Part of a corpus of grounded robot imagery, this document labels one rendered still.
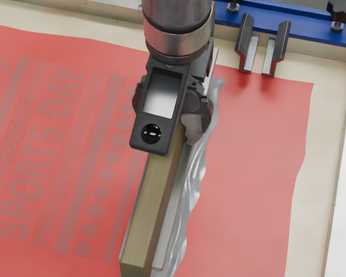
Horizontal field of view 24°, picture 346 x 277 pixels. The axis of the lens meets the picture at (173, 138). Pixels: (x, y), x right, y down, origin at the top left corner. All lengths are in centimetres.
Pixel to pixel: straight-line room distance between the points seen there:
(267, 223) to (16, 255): 34
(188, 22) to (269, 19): 43
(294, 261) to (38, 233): 35
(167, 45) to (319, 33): 42
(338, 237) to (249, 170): 16
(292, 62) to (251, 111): 11
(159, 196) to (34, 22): 46
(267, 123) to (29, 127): 35
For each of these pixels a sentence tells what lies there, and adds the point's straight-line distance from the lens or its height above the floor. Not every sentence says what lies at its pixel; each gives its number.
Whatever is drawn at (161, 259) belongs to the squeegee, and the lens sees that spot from 99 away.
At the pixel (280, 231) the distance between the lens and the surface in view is 111.
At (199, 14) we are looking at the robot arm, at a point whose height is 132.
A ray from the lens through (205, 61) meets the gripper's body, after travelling 95.
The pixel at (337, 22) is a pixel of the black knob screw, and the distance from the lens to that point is 123.
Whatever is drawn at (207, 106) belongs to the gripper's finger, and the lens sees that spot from 96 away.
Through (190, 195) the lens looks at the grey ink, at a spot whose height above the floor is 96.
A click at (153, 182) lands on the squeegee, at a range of 96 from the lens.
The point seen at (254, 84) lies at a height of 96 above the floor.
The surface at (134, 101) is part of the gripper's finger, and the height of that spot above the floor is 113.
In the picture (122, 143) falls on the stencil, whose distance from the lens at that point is 116.
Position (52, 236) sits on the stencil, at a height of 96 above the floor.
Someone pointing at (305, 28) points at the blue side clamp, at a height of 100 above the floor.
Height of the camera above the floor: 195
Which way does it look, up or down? 59 degrees down
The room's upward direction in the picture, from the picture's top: straight up
